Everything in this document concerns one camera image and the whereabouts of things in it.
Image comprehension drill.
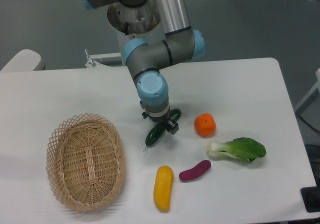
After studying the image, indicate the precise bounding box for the black device at edge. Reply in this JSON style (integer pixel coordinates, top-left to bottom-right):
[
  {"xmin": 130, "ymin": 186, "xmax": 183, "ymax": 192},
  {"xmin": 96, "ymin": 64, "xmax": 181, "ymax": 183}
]
[{"xmin": 300, "ymin": 186, "xmax": 320, "ymax": 213}]

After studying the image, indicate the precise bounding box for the white furniture at right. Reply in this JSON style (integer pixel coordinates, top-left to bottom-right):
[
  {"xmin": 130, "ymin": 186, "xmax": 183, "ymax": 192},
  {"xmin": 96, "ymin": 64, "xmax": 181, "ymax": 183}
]
[{"xmin": 294, "ymin": 68, "xmax": 320, "ymax": 117}]

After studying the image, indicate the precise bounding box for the green bok choy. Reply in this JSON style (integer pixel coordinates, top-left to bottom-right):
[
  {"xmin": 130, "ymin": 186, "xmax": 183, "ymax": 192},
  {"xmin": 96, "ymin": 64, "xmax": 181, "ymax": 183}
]
[{"xmin": 206, "ymin": 137, "xmax": 267, "ymax": 163}]

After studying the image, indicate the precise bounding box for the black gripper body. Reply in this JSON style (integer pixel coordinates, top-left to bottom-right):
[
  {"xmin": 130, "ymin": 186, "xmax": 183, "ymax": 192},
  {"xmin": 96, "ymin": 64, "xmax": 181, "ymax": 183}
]
[{"xmin": 143, "ymin": 107, "xmax": 170, "ymax": 123}]

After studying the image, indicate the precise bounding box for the woven wicker basket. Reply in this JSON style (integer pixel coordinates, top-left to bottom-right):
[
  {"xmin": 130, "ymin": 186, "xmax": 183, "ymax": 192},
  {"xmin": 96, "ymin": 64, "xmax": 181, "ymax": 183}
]
[{"xmin": 46, "ymin": 113, "xmax": 126, "ymax": 212}]

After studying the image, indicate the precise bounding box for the green cucumber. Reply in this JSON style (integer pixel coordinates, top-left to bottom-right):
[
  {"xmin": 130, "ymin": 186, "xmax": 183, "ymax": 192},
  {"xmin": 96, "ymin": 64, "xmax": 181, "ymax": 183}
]
[{"xmin": 144, "ymin": 108, "xmax": 182, "ymax": 151}]

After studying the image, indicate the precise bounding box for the orange tangerine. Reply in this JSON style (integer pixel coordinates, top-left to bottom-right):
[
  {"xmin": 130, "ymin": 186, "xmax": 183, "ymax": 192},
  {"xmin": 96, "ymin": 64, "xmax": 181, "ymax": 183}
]
[{"xmin": 194, "ymin": 113, "xmax": 217, "ymax": 137}]

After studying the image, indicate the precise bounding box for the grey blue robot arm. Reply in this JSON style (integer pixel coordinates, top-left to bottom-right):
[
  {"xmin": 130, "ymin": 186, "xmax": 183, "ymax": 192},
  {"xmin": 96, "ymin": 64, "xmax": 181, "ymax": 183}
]
[{"xmin": 81, "ymin": 0, "xmax": 206, "ymax": 134}]

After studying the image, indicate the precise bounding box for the white metal base frame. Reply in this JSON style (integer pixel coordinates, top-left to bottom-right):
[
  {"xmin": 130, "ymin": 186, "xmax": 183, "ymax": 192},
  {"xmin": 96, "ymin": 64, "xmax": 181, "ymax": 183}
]
[{"xmin": 84, "ymin": 49, "xmax": 123, "ymax": 69}]

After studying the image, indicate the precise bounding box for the yellow squash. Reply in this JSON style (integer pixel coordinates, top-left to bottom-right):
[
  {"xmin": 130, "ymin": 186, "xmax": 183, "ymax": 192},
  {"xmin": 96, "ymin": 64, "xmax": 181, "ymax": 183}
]
[{"xmin": 153, "ymin": 165, "xmax": 174, "ymax": 213}]

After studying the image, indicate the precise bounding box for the white chair back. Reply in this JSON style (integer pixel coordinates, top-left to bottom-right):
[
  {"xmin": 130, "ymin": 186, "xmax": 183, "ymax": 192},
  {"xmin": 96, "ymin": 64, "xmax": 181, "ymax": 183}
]
[{"xmin": 0, "ymin": 49, "xmax": 46, "ymax": 73}]

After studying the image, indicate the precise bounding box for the purple sweet potato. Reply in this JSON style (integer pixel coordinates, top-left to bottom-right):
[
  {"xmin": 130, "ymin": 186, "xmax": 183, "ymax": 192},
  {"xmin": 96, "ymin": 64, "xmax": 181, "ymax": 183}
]
[{"xmin": 179, "ymin": 160, "xmax": 212, "ymax": 182}]

